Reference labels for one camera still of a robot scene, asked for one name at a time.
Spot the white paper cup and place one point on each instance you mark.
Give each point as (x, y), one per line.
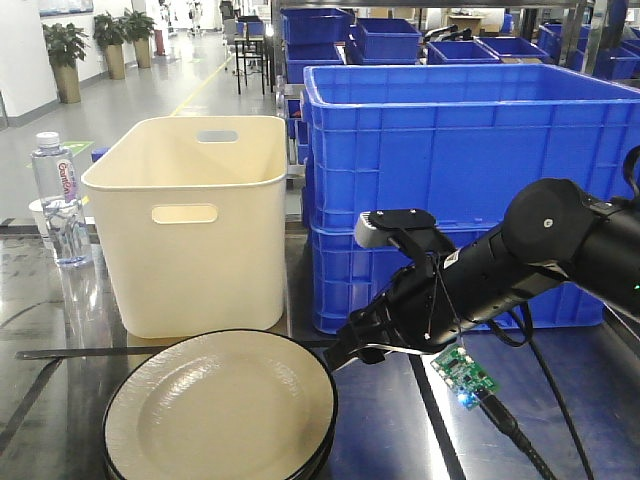
(36, 211)

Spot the potted plant gold pot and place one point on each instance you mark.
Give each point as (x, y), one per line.
(65, 44)

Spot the clear water bottle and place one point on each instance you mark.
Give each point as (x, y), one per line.
(58, 188)

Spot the cream plastic bin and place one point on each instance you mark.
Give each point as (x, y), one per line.
(190, 214)

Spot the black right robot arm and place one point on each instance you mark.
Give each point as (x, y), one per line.
(552, 232)

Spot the blue bin on shelf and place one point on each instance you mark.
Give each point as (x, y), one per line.
(386, 40)
(309, 26)
(459, 52)

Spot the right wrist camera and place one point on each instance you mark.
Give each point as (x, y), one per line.
(375, 228)

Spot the green circuit board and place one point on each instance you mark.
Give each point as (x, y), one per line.
(463, 375)

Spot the large blue plastic crate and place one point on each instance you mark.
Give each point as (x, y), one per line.
(459, 141)

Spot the beige plate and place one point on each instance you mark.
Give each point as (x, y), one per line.
(232, 404)
(309, 470)

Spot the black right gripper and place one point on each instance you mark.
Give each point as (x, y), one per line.
(421, 311)

